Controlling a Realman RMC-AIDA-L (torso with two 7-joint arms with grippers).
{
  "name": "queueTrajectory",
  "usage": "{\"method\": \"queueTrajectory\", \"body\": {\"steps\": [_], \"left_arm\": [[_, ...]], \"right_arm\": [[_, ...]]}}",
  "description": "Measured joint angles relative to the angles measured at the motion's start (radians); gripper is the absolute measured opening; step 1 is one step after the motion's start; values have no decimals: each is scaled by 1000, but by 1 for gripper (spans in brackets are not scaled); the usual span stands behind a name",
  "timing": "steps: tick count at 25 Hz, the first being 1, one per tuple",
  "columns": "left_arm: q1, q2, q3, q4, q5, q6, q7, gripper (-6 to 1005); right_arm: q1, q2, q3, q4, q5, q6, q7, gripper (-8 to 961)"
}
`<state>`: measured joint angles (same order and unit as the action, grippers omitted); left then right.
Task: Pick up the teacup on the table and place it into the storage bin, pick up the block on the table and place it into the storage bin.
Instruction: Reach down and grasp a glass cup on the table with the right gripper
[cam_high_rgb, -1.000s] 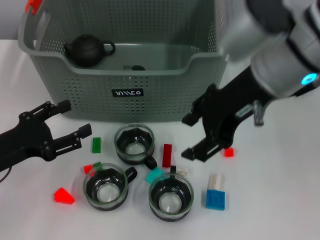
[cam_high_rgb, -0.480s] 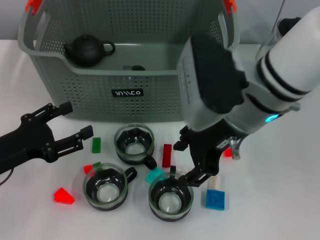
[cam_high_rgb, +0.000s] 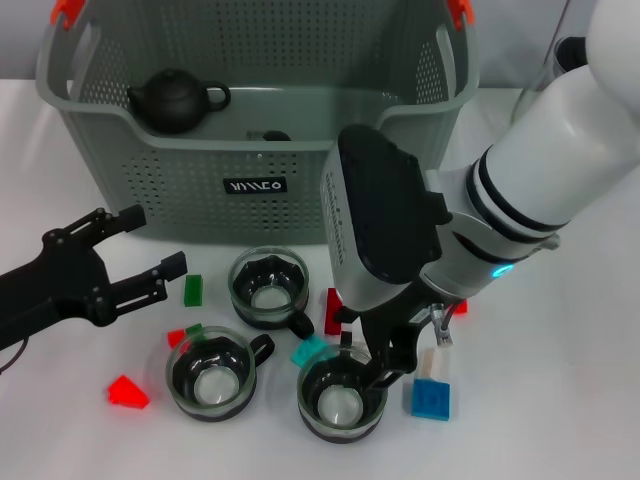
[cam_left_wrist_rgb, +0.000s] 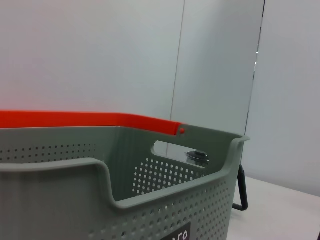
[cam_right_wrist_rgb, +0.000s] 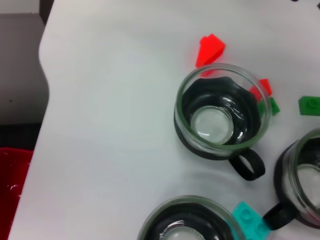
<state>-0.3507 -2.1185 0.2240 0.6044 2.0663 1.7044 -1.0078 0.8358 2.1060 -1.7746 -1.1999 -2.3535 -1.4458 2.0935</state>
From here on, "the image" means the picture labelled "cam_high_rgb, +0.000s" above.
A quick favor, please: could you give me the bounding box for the long green toy brick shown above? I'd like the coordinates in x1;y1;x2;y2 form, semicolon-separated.
183;273;206;307

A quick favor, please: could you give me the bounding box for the teal flat square brick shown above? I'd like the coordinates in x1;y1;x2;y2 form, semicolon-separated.
289;335;331;369

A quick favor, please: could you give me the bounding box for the blue square toy brick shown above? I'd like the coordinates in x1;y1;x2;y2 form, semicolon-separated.
410;378;451;419

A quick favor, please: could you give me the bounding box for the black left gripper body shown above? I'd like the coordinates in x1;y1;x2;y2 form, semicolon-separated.
0;227;114;351

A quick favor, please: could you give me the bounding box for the glass pitcher with black handle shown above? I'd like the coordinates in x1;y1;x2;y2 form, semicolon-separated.
510;34;591;126

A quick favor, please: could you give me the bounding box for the grey perforated plastic storage bin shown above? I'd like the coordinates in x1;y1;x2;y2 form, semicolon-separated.
34;0;481;246

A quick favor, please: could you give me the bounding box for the glass teacup with black sleeve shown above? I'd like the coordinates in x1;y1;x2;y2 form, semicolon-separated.
228;246;316;341
166;325;276;423
247;128;294;144
295;332;389;444

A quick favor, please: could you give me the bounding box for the right gripper cable with plug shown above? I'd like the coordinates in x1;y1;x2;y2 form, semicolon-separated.
428;302;457;350

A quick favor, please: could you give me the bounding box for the black clay teapot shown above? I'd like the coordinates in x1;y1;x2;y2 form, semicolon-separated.
127;68;232;135

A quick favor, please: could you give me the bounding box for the long dark red toy brick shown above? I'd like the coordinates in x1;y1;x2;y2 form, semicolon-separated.
323;287;346;335

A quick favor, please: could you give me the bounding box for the left gripper cable with plug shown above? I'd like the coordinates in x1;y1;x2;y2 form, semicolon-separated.
0;339;31;376

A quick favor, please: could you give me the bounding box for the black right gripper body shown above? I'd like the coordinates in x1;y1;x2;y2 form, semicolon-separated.
362;282;444;374

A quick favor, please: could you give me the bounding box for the gripper cable with plug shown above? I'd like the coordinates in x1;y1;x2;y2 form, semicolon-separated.
0;339;31;376
428;302;457;350

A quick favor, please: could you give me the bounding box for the large red sloped brick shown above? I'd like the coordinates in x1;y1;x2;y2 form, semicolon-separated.
107;374;151;410

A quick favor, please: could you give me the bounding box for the translucent white toy brick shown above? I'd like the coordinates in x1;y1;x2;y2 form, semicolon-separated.
419;348;451;384

